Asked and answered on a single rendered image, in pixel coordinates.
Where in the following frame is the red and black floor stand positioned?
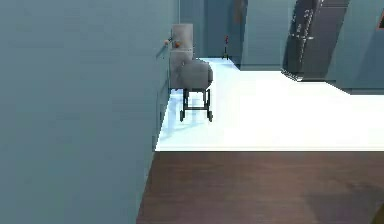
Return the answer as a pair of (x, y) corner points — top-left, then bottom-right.
(222, 35), (231, 61)

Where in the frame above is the black fridge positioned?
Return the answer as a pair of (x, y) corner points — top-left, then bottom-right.
(281, 0), (352, 82)

